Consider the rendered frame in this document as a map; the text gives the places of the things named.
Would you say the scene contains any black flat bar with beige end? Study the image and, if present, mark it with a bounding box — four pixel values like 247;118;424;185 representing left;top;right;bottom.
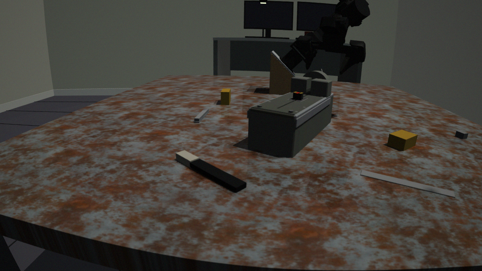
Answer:
176;150;247;193

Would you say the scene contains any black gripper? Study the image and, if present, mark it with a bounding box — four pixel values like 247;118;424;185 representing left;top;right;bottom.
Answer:
297;35;366;74

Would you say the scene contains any dark grey rectangular bar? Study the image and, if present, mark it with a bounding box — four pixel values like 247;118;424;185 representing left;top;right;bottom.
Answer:
194;109;209;123

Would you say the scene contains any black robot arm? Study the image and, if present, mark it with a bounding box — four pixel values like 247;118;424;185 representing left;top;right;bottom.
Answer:
279;0;370;73

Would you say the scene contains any grey flat bar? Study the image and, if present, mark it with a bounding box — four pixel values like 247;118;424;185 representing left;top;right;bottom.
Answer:
361;170;455;198

